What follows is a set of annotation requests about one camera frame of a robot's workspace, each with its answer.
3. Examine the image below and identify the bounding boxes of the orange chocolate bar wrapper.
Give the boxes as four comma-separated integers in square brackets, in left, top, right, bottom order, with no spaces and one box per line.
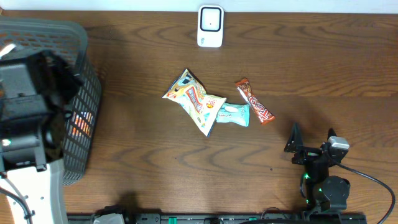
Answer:
[235,78,275,125]

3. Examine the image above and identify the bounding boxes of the mint green snack packet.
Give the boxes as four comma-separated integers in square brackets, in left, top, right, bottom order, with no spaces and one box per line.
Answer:
[216,103,250,127]

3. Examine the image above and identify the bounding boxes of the yellow snack chip bag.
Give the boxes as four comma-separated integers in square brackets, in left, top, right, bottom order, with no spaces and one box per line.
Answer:
[162,69,226,137]

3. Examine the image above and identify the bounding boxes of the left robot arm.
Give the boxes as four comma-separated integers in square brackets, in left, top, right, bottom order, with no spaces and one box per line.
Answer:
[1,44,83,223]

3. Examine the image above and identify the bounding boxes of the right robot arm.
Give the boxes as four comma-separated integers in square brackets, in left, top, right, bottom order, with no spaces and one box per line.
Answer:
[284,123,351,221]

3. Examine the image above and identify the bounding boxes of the white barcode scanner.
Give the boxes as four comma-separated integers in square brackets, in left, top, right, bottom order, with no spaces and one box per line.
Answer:
[197,5,224,48]

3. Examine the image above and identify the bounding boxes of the grey plastic basket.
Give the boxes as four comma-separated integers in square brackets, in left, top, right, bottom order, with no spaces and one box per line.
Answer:
[1,16,102,185]

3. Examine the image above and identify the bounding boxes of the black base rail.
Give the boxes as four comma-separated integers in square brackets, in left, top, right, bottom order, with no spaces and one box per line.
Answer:
[67,212,368,224]

